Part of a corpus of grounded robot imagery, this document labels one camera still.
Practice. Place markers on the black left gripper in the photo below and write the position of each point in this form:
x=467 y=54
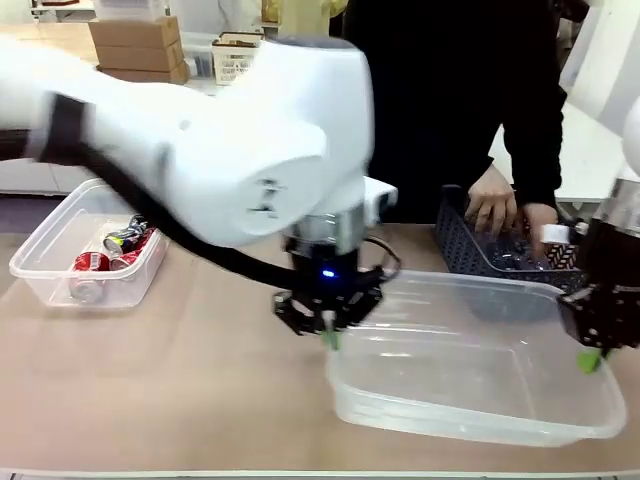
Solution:
x=325 y=277

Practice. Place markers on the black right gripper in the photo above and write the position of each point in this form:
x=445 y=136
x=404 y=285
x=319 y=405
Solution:
x=612 y=255

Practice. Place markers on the clear plastic bin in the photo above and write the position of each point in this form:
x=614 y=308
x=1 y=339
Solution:
x=65 y=240
x=475 y=375

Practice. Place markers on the dark slotted plastic basket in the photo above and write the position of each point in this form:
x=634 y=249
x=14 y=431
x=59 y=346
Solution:
x=460 y=240

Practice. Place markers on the crushed red cola can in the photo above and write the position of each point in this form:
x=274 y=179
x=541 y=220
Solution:
x=129 y=259
x=92 y=261

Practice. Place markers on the crushed dark silver can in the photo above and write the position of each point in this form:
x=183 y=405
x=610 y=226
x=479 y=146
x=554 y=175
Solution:
x=138 y=224

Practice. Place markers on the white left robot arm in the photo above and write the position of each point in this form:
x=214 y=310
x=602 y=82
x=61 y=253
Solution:
x=200 y=150

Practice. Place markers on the person's left forearm black sleeve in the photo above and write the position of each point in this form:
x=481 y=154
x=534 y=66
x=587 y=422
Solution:
x=537 y=150

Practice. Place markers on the person's left hand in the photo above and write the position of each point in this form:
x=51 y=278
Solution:
x=540 y=230

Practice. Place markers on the person's right hand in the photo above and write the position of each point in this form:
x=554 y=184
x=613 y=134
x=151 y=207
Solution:
x=492 y=200

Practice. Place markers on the patterned paper cup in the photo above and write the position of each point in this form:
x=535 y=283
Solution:
x=560 y=256

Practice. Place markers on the crushed clear plastic bottles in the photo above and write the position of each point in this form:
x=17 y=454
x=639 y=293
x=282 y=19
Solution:
x=510 y=252

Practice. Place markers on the plain white table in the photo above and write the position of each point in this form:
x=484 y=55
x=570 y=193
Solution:
x=585 y=150

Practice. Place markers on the person in black top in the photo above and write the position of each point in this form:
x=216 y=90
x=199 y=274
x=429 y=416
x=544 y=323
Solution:
x=425 y=100

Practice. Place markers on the clear plastic storage drawer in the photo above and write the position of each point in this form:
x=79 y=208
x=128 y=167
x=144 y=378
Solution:
x=197 y=55

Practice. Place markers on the brown cardboard box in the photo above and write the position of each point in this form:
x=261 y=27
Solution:
x=140 y=56
x=135 y=31
x=150 y=75

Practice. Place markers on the person in yellow coat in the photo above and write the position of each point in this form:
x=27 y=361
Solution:
x=336 y=6

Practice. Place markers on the brown paper bag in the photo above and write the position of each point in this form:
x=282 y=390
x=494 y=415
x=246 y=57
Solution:
x=269 y=11

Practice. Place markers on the wooden desk top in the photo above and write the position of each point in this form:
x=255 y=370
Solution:
x=75 y=37

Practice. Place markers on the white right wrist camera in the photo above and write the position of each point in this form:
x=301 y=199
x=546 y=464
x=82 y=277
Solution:
x=557 y=233

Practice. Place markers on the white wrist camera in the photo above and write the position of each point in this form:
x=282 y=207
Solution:
x=382 y=197
x=557 y=233

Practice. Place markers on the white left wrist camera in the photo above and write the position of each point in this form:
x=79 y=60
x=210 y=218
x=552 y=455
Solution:
x=382 y=197

